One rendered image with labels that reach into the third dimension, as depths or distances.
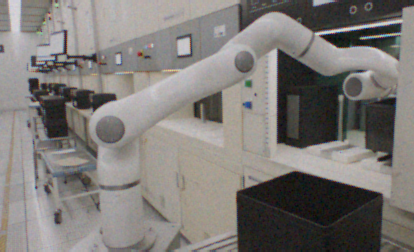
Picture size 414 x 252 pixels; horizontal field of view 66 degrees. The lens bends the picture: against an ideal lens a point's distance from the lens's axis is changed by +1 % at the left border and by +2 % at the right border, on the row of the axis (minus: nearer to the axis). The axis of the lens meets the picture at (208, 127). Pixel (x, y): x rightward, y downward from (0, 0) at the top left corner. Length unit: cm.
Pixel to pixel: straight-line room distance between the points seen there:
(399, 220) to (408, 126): 30
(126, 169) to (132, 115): 16
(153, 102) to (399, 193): 72
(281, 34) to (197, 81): 28
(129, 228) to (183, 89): 43
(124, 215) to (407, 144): 79
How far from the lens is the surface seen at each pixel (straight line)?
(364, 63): 104
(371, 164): 136
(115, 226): 98
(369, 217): 91
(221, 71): 86
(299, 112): 161
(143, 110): 86
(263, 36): 96
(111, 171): 92
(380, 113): 132
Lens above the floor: 126
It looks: 10 degrees down
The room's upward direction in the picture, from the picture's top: 2 degrees counter-clockwise
